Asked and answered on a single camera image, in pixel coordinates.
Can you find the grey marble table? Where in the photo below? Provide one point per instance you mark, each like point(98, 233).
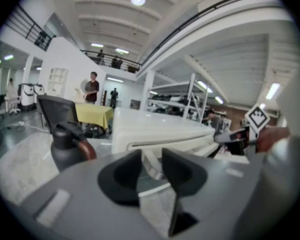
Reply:
point(25, 169)

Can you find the black balcony railing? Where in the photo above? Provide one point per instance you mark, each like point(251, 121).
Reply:
point(27, 26)

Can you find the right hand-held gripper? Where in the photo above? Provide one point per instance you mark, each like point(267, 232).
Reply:
point(257, 119)

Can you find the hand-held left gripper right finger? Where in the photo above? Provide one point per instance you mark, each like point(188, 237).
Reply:
point(207, 199)

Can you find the table with yellow cloth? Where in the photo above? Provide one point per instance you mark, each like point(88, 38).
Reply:
point(93, 114)

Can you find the white and black machine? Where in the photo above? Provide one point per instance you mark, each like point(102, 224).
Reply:
point(26, 95)
point(39, 90)

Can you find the white tall cabinet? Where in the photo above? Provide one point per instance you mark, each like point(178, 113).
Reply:
point(57, 81)

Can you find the black devices group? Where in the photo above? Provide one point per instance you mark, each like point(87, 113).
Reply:
point(170, 104)

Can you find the white office chair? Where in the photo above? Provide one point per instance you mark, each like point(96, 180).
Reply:
point(13, 104)

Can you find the white metal shelf rack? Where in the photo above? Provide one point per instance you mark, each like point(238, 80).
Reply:
point(187, 96)

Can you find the white oven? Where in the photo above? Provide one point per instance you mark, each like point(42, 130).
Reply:
point(152, 121)

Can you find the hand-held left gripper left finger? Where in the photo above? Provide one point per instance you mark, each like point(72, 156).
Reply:
point(85, 204)

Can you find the black mesh office chair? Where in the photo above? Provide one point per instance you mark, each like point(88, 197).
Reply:
point(56, 109)

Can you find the black bottle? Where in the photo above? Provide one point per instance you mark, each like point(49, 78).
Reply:
point(65, 149)

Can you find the person's right hand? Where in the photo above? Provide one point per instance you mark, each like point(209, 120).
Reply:
point(272, 137)

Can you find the black curved mezzanine railing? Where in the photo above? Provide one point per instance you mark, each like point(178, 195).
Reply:
point(115, 61)

